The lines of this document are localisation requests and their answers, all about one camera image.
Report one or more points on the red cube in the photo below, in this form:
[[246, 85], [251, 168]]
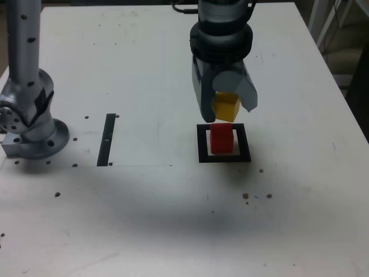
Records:
[[221, 141]]

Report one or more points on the yellow cube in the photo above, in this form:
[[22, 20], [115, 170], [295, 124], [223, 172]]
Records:
[[226, 111]]

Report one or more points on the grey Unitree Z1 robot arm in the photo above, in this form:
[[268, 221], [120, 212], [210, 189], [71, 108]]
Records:
[[26, 72]]

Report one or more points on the white metal frame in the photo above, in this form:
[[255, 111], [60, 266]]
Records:
[[313, 14]]

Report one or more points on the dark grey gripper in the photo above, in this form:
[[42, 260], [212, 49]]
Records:
[[225, 67]]

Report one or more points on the black tape square outline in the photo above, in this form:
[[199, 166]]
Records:
[[201, 150]]

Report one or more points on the black tape strip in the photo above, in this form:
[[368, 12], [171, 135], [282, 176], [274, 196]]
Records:
[[105, 144]]

